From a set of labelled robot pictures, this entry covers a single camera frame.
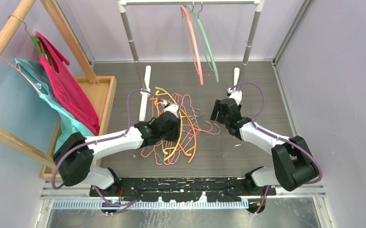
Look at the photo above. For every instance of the red garment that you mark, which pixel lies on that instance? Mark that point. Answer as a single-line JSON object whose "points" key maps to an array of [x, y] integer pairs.
{"points": [[66, 89]]}

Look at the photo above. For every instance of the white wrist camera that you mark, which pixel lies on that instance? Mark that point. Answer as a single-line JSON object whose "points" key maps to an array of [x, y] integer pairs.
{"points": [[235, 94], [171, 107]]}

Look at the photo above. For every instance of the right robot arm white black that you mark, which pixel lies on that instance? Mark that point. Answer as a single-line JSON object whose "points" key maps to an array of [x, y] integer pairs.
{"points": [[293, 164]]}

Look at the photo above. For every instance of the mint green plastic hanger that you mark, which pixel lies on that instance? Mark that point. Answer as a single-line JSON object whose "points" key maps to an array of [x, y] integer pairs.
{"points": [[209, 57]]}

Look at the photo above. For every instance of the metal clothes rack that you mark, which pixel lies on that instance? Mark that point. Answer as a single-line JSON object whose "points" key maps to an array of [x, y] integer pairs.
{"points": [[145, 78]]}

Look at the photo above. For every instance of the pink hanger on wood rack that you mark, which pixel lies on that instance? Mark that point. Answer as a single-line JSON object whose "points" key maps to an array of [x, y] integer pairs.
{"points": [[34, 85]]}

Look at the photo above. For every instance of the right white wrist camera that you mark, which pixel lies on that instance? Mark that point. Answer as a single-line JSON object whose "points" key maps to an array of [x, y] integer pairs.
{"points": [[235, 94]]}

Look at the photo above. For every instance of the thick pink plastic hanger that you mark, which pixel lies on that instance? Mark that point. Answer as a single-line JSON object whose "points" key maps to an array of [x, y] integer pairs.
{"points": [[188, 26]]}

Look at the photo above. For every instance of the teal garment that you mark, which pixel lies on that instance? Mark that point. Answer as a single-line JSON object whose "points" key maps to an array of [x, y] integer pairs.
{"points": [[68, 123]]}

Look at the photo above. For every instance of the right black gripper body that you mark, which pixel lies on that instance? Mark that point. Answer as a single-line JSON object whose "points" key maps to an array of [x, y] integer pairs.
{"points": [[221, 118]]}

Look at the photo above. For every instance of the green hanger gold hook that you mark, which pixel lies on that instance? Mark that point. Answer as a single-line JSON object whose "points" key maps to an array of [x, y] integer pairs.
{"points": [[38, 45]]}

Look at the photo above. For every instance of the yellow plastic hanger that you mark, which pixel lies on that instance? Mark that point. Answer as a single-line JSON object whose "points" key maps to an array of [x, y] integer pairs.
{"points": [[169, 152]]}

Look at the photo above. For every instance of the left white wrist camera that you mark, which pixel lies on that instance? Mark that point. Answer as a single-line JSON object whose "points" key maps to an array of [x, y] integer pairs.
{"points": [[171, 107]]}

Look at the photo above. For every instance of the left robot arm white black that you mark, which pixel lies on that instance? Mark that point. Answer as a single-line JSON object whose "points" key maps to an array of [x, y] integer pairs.
{"points": [[74, 158]]}

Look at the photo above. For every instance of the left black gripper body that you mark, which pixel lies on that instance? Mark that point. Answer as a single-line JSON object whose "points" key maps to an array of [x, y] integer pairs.
{"points": [[171, 135]]}

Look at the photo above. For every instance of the orange plastic hanger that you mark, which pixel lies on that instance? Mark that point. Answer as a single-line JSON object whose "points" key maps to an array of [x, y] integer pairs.
{"points": [[168, 153]]}

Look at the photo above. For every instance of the aluminium frame rail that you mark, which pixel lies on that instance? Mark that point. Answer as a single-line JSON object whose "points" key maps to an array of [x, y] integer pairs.
{"points": [[78, 198]]}

